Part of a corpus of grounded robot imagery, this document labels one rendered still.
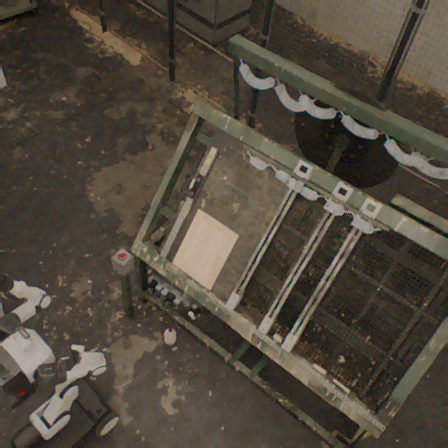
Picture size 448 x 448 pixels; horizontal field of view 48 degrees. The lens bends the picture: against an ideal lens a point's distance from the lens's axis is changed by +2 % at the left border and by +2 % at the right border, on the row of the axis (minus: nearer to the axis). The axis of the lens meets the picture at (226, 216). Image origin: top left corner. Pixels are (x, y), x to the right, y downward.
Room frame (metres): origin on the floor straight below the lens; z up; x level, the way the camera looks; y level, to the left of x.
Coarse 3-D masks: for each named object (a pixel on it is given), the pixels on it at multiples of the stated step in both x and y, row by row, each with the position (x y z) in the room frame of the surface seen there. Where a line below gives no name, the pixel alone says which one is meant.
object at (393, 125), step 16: (240, 48) 3.08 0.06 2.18; (256, 48) 3.07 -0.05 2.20; (256, 64) 3.00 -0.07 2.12; (272, 64) 2.94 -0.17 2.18; (288, 64) 2.94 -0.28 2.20; (288, 80) 2.86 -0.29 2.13; (304, 80) 2.80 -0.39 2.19; (320, 80) 2.81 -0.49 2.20; (320, 96) 2.73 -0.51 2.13; (336, 96) 2.68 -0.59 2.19; (352, 96) 2.68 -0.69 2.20; (352, 112) 2.60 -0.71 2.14; (368, 112) 2.55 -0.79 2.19; (384, 112) 2.56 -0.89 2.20; (384, 128) 2.48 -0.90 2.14; (400, 128) 2.44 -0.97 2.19; (416, 128) 2.44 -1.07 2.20; (416, 144) 2.37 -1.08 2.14; (432, 144) 2.33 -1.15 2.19; (336, 160) 2.60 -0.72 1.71; (304, 224) 2.43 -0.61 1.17
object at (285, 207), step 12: (312, 168) 2.31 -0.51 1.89; (288, 192) 2.26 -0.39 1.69; (288, 204) 2.20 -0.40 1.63; (276, 216) 2.16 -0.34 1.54; (276, 228) 2.10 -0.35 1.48; (264, 240) 2.06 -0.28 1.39; (264, 252) 2.01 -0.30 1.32; (252, 264) 1.97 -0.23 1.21; (252, 276) 1.92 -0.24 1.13; (240, 288) 1.86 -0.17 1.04; (228, 300) 1.80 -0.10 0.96
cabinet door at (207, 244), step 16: (192, 224) 2.28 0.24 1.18; (208, 224) 2.25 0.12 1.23; (192, 240) 2.19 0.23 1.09; (208, 240) 2.17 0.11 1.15; (224, 240) 2.15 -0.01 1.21; (176, 256) 2.13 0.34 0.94; (192, 256) 2.11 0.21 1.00; (208, 256) 2.09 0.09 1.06; (224, 256) 2.06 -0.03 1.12; (192, 272) 2.02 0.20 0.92; (208, 272) 2.00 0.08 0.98; (208, 288) 1.91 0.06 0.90
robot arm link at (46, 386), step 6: (60, 372) 1.00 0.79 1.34; (66, 372) 1.01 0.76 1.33; (42, 378) 0.95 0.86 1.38; (48, 378) 0.95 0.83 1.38; (54, 378) 0.96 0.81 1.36; (60, 378) 0.97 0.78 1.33; (66, 378) 0.98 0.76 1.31; (42, 384) 0.93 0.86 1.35; (48, 384) 0.93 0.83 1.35; (54, 384) 0.94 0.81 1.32; (42, 390) 0.90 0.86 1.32; (48, 390) 0.91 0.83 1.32; (54, 390) 0.92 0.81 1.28
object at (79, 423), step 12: (84, 384) 1.35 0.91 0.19; (84, 396) 1.26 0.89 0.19; (96, 396) 1.27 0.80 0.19; (36, 408) 1.14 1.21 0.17; (72, 408) 1.17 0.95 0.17; (84, 408) 1.18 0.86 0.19; (96, 408) 1.17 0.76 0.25; (108, 408) 1.19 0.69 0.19; (24, 420) 1.05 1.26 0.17; (72, 420) 1.09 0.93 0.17; (84, 420) 1.10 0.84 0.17; (96, 420) 1.10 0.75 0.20; (12, 432) 0.97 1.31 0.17; (24, 432) 0.93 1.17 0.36; (36, 432) 0.94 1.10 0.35; (60, 432) 1.00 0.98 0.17; (72, 432) 1.01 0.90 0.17; (84, 432) 1.02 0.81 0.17; (12, 444) 0.85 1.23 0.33; (24, 444) 0.86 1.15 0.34; (36, 444) 0.88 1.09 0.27; (48, 444) 0.91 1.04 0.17; (60, 444) 0.92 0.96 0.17; (72, 444) 0.93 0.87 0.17
